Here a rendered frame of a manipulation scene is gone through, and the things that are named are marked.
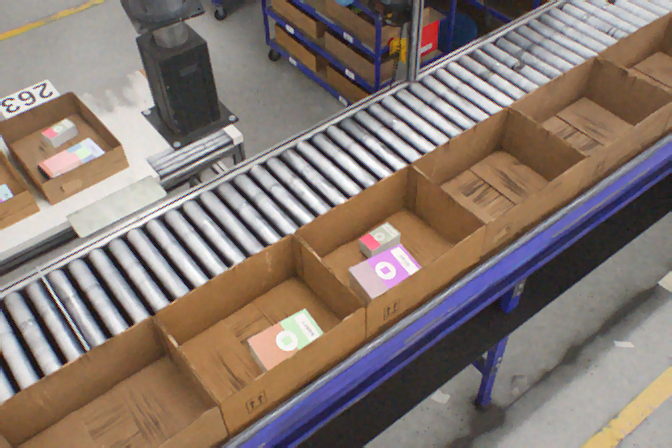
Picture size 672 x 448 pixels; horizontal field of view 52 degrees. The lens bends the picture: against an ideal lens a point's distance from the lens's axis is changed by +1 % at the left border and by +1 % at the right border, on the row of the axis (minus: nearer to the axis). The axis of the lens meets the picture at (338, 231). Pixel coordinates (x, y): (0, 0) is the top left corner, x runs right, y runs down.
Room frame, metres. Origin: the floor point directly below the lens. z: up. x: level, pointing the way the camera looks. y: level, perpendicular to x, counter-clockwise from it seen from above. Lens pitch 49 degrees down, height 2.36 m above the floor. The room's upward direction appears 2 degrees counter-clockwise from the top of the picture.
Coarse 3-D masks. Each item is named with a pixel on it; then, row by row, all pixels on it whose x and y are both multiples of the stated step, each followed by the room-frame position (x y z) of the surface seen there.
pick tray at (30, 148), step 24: (72, 96) 2.01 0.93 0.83; (24, 120) 1.91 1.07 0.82; (48, 120) 1.95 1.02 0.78; (72, 120) 1.97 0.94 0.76; (96, 120) 1.88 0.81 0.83; (24, 144) 1.85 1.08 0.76; (48, 144) 1.84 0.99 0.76; (72, 144) 1.84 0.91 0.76; (96, 144) 1.83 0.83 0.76; (120, 144) 1.73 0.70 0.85; (24, 168) 1.70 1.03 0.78; (96, 168) 1.66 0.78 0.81; (120, 168) 1.70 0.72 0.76; (48, 192) 1.56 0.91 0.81; (72, 192) 1.60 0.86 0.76
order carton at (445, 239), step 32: (384, 192) 1.31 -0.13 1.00; (416, 192) 1.34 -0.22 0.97; (320, 224) 1.19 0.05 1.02; (352, 224) 1.25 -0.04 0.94; (384, 224) 1.29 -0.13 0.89; (416, 224) 1.29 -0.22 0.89; (448, 224) 1.23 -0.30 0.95; (480, 224) 1.15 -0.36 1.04; (320, 256) 1.18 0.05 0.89; (352, 256) 1.18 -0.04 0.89; (416, 256) 1.17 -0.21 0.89; (448, 256) 1.06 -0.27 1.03; (416, 288) 1.00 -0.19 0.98; (384, 320) 0.94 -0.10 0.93
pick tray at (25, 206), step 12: (0, 156) 1.78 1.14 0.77; (0, 168) 1.73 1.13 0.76; (12, 168) 1.65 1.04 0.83; (0, 180) 1.67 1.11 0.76; (12, 180) 1.67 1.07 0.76; (12, 192) 1.61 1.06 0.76; (24, 192) 1.52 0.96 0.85; (0, 204) 1.48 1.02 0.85; (12, 204) 1.49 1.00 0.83; (24, 204) 1.51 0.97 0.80; (36, 204) 1.53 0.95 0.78; (0, 216) 1.47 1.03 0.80; (12, 216) 1.48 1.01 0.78; (24, 216) 1.50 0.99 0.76; (0, 228) 1.46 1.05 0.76
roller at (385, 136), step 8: (360, 112) 1.96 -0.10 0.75; (360, 120) 1.93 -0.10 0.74; (368, 120) 1.92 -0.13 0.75; (376, 120) 1.92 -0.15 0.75; (368, 128) 1.89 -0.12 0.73; (376, 128) 1.87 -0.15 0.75; (384, 128) 1.87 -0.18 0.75; (376, 136) 1.86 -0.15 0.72; (384, 136) 1.83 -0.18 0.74; (392, 136) 1.82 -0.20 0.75; (392, 144) 1.79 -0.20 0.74; (400, 144) 1.78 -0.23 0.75; (400, 152) 1.76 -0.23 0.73; (408, 152) 1.74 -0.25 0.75; (416, 152) 1.74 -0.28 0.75; (408, 160) 1.72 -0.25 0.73
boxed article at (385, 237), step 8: (376, 232) 1.23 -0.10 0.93; (384, 232) 1.23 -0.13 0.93; (392, 232) 1.22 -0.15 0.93; (360, 240) 1.20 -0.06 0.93; (368, 240) 1.20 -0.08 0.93; (376, 240) 1.20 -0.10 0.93; (384, 240) 1.20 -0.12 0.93; (392, 240) 1.20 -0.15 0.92; (360, 248) 1.20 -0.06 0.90; (368, 248) 1.17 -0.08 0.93; (376, 248) 1.17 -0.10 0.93; (384, 248) 1.19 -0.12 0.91; (368, 256) 1.17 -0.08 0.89
